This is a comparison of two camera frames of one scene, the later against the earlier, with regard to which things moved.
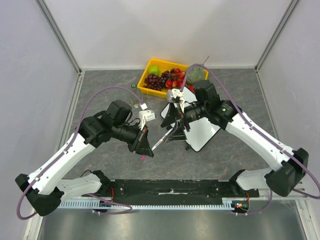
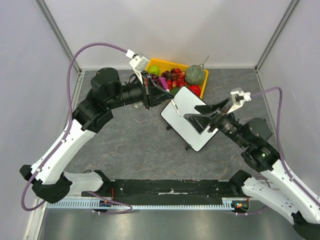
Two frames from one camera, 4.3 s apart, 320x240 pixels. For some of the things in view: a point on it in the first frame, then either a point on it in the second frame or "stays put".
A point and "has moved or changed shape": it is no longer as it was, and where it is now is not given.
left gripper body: [137, 141] to [147, 88]
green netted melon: [195, 73] stays put
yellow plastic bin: [163, 65] stays put
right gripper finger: [173, 113] to [203, 109]
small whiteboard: [201, 131] stays put
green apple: [153, 69] stays put
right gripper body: [182, 116] to [216, 120]
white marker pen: [161, 140] has moved or changed shape
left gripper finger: [145, 138] to [160, 86]
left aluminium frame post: [49, 17] stays put
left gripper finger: [145, 149] to [157, 98]
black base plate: [178, 188] stays put
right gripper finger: [178, 133] to [200, 121]
